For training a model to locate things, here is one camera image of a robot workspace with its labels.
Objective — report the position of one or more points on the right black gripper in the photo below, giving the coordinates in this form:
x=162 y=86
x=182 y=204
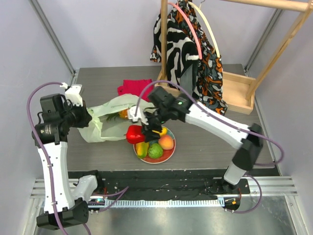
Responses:
x=150 y=128

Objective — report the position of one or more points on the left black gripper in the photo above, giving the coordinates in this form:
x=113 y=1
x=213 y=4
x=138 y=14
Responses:
x=85 y=116

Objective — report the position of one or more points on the fake yellow fruit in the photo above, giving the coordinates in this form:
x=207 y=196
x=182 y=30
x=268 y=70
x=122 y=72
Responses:
x=162 y=132

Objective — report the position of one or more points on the fake peach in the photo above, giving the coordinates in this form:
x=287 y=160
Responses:
x=166 y=142

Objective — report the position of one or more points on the fake red fruit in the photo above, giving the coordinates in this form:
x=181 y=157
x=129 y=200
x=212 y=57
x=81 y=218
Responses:
x=134 y=134

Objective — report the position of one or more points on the translucent plastic bag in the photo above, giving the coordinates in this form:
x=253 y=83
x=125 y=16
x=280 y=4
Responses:
x=109 y=121

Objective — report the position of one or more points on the fake orange green mango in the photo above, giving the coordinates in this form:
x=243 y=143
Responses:
x=142 y=149

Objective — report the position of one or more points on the fake green custard apple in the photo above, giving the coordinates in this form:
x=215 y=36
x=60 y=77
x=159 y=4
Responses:
x=155 y=151

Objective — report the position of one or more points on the fake orange pineapple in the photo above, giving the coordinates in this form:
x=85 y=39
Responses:
x=121 y=114

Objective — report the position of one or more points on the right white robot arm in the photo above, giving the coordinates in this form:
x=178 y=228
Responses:
x=245 y=139

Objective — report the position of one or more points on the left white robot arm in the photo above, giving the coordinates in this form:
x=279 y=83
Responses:
x=63 y=207

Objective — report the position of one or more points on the red folded cloth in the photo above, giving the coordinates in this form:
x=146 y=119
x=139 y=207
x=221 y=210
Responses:
x=134 y=87

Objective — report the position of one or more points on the orange grey patterned garment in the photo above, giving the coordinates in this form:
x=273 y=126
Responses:
x=210 y=70

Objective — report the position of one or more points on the black white patterned garment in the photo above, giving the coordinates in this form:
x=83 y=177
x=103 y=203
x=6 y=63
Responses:
x=182 y=54

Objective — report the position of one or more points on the wooden clothes rack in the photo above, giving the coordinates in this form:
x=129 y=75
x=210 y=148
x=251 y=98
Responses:
x=239 y=90

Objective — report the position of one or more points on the cream hanger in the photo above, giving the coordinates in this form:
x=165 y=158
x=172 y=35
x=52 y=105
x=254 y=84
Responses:
x=208 y=27

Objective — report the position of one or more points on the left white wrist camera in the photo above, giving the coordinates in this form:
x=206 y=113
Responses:
x=73 y=93

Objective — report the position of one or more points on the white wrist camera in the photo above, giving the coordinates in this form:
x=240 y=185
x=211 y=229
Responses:
x=135 y=114
x=73 y=93

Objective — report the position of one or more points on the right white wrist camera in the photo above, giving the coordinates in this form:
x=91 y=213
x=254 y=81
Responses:
x=135 y=114

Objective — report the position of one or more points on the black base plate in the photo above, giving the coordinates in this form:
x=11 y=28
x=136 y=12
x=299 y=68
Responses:
x=165 y=185

